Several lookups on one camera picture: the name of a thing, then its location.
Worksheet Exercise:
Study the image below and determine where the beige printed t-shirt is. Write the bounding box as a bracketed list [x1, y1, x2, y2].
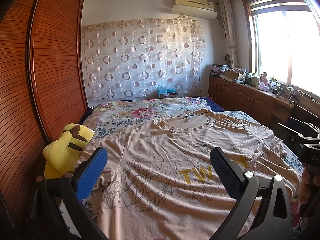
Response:
[79, 109, 300, 239]

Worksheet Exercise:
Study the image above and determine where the person's right hand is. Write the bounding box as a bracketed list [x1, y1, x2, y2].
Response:
[298, 164, 311, 204]

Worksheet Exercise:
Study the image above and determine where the dark chair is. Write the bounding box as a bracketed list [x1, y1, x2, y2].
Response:
[287, 103, 319, 138]

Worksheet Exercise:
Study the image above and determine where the yellow plush toy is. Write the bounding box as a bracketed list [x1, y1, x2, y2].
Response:
[42, 124, 94, 179]

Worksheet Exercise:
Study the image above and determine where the pink floral quilt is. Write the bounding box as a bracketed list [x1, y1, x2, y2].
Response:
[83, 98, 210, 140]

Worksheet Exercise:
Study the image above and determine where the blue floral white bedspread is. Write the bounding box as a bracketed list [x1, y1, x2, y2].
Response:
[60, 109, 304, 238]

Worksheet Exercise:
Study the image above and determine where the pink figurine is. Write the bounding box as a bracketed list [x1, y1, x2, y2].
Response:
[258, 72, 269, 92]

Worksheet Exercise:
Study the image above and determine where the navy blue blanket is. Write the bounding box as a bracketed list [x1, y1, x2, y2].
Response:
[201, 97, 225, 113]

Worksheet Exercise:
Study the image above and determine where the wooden sideboard cabinet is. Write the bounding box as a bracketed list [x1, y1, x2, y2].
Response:
[208, 75, 320, 131]

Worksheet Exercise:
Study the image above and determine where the cardboard box on cabinet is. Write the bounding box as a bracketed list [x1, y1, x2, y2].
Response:
[224, 69, 246, 80]

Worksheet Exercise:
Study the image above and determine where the teal item on box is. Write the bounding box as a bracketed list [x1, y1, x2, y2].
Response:
[157, 85, 178, 99]

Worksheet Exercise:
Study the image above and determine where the circle patterned sheer curtain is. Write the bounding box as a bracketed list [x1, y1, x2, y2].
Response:
[81, 17, 206, 104]

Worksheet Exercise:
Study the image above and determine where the patterned window drape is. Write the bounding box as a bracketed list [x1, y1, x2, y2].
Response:
[218, 0, 239, 68]

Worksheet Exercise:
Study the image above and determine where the window with wooden frame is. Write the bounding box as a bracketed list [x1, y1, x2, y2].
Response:
[242, 0, 319, 96]

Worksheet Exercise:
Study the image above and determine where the wall air conditioner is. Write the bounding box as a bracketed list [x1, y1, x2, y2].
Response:
[171, 0, 217, 20]

